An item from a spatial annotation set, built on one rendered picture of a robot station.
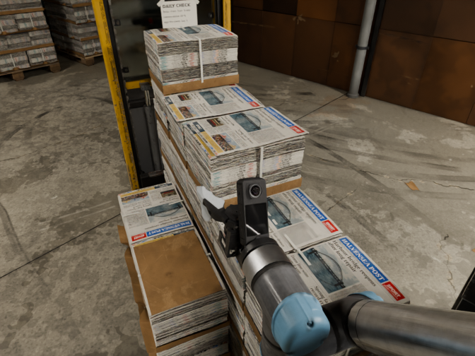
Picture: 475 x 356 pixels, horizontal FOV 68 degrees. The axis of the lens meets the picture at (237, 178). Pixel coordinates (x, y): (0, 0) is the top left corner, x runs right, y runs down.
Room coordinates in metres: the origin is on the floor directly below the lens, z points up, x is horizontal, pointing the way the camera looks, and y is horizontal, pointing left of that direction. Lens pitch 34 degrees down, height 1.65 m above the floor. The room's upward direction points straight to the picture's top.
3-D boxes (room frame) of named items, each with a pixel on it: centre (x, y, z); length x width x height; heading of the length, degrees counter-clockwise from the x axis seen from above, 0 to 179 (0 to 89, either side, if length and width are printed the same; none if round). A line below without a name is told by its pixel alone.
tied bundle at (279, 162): (1.18, -0.02, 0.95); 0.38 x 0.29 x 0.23; 115
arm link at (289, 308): (0.31, -0.08, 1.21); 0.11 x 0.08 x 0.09; 20
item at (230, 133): (1.19, -0.04, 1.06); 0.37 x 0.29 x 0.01; 115
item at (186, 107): (1.44, 0.12, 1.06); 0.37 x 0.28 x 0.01; 113
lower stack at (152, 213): (1.11, 0.32, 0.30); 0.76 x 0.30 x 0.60; 24
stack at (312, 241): (1.06, -0.07, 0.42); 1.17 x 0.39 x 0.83; 24
